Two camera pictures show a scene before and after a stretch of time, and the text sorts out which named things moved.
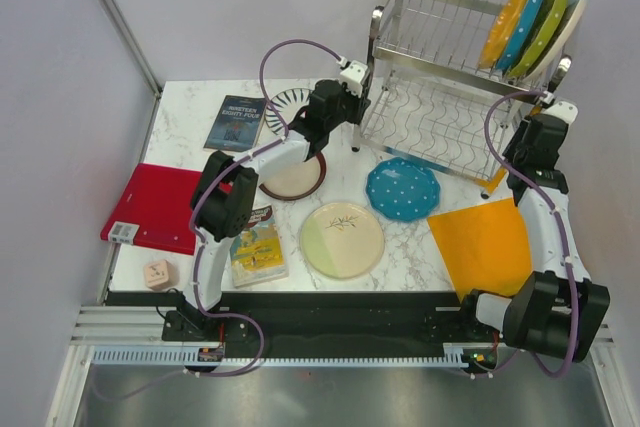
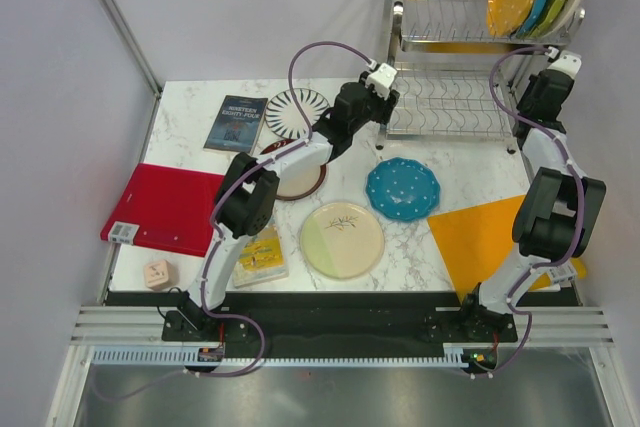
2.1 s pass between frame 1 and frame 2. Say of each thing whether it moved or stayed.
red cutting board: stayed
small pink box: stayed
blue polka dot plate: stayed
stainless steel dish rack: moved
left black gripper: moved
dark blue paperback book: stayed
